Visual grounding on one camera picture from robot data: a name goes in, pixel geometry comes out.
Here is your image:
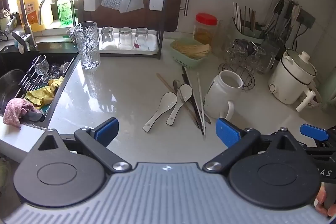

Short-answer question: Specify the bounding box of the pink dish cloth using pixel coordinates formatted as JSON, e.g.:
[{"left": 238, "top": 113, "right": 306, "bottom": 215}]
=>
[{"left": 3, "top": 98, "right": 42, "bottom": 130}]

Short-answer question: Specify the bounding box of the person's right hand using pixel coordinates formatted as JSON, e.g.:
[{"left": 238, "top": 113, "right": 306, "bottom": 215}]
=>
[{"left": 315, "top": 185, "right": 336, "bottom": 217}]

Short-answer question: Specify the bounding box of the black chopstick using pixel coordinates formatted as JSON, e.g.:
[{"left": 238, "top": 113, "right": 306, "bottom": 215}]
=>
[
  {"left": 182, "top": 66, "right": 205, "bottom": 136},
  {"left": 184, "top": 67, "right": 206, "bottom": 134}
]

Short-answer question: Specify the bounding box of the bundle of assorted chopsticks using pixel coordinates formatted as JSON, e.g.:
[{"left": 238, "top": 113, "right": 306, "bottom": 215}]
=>
[{"left": 232, "top": 2, "right": 257, "bottom": 34}]

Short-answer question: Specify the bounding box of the plastic jar with red lid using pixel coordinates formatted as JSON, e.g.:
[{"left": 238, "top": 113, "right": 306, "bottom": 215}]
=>
[{"left": 193, "top": 13, "right": 218, "bottom": 46}]

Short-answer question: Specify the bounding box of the white ceramic spoon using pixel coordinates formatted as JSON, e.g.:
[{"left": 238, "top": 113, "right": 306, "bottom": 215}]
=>
[
  {"left": 142, "top": 92, "right": 178, "bottom": 132},
  {"left": 166, "top": 84, "right": 193, "bottom": 126}
]

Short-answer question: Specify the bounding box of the wire glass holder stand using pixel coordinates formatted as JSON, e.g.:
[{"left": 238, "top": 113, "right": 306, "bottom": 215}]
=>
[{"left": 218, "top": 39, "right": 265, "bottom": 90}]

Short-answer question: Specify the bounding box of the yellow dish cloth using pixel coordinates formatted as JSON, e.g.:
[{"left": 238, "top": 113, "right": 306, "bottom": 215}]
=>
[{"left": 25, "top": 76, "right": 65, "bottom": 107}]

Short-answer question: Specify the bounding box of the small clear drinking glass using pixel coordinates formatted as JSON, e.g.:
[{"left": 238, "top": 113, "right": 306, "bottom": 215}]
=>
[
  {"left": 118, "top": 27, "right": 134, "bottom": 50},
  {"left": 101, "top": 27, "right": 116, "bottom": 50}
]

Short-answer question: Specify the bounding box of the textured glass pitcher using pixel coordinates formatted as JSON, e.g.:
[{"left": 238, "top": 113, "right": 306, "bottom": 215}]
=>
[
  {"left": 260, "top": 38, "right": 280, "bottom": 71},
  {"left": 215, "top": 21, "right": 235, "bottom": 56}
]

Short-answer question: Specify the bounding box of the black kitchen sink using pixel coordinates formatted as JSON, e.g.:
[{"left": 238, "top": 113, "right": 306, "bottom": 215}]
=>
[{"left": 0, "top": 42, "right": 79, "bottom": 130}]

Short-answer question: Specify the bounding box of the set of hanging clear glasses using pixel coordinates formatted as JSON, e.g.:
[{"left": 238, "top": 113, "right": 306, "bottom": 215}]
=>
[{"left": 224, "top": 40, "right": 265, "bottom": 75}]

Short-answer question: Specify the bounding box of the row of hanging kitchen utensils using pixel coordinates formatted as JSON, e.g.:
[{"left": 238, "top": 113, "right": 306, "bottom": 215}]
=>
[{"left": 262, "top": 0, "right": 302, "bottom": 39}]

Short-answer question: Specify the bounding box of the green dish soap bottle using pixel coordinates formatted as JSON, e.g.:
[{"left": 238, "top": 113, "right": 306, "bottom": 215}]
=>
[{"left": 57, "top": 0, "right": 73, "bottom": 26}]

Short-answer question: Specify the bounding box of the light wooden chopstick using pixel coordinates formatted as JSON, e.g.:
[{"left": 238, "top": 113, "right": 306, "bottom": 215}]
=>
[{"left": 157, "top": 72, "right": 200, "bottom": 127}]

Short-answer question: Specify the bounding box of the clear wine glass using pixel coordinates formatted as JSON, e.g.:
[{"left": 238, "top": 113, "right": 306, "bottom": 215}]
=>
[{"left": 32, "top": 55, "right": 50, "bottom": 83}]

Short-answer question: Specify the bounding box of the dark grey tall faucet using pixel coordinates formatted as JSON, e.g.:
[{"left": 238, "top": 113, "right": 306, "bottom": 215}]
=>
[{"left": 0, "top": 0, "right": 38, "bottom": 51}]

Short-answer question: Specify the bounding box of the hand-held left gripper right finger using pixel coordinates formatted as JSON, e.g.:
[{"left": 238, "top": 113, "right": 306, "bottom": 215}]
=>
[{"left": 203, "top": 118, "right": 305, "bottom": 172}]

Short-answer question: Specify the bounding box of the black sink drying rack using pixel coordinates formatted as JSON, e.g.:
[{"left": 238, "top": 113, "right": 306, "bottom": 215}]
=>
[{"left": 16, "top": 56, "right": 76, "bottom": 98}]

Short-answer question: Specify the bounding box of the black metal kitchen rack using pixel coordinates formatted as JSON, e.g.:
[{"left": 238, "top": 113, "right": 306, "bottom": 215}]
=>
[{"left": 78, "top": 0, "right": 168, "bottom": 60}]

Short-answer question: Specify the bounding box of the green utensil holder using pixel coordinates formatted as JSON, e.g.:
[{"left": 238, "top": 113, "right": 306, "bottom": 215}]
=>
[{"left": 232, "top": 17, "right": 265, "bottom": 44}]

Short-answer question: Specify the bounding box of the tall textured glass cup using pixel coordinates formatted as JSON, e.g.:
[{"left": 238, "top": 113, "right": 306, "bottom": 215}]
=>
[{"left": 74, "top": 21, "right": 101, "bottom": 70}]

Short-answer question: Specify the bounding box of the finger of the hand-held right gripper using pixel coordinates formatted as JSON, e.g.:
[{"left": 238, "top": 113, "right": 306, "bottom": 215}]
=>
[{"left": 300, "top": 124, "right": 336, "bottom": 153}]

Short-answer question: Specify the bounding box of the white ceramic mug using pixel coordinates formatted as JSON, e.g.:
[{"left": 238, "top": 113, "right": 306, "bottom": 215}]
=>
[{"left": 203, "top": 70, "right": 243, "bottom": 122}]

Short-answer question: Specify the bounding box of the pale green kettle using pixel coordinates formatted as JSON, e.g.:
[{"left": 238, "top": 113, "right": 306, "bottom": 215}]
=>
[{"left": 319, "top": 67, "right": 336, "bottom": 112}]

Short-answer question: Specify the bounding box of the black wall socket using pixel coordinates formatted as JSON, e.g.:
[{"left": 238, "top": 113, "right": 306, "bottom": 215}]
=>
[{"left": 299, "top": 7, "right": 316, "bottom": 28}]

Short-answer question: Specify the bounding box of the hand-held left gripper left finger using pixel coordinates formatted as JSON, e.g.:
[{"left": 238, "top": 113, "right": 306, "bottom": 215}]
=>
[{"left": 29, "top": 117, "right": 132, "bottom": 174}]

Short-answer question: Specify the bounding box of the black power cable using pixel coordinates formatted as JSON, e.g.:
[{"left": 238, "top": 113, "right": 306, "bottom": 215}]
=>
[{"left": 293, "top": 21, "right": 308, "bottom": 52}]

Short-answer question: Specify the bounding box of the bundle of dried noodles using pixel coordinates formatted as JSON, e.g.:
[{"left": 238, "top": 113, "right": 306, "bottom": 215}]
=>
[{"left": 173, "top": 40, "right": 212, "bottom": 60}]

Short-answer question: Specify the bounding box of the white electric cooker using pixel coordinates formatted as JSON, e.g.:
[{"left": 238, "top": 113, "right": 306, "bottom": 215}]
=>
[{"left": 268, "top": 49, "right": 320, "bottom": 112}]

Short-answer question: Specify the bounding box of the yellow detergent jug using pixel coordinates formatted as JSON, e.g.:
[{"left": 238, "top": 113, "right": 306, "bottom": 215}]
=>
[{"left": 17, "top": 0, "right": 54, "bottom": 31}]

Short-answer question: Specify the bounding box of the dark metal pot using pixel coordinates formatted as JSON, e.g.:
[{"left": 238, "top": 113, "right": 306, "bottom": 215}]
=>
[{"left": 0, "top": 69, "right": 25, "bottom": 117}]

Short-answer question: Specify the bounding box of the green plastic basket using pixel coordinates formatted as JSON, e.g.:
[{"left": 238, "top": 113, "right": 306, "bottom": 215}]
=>
[{"left": 170, "top": 38, "right": 212, "bottom": 69}]

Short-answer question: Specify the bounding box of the white drip tray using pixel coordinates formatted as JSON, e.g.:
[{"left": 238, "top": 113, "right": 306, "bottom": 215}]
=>
[{"left": 99, "top": 31, "right": 158, "bottom": 53}]

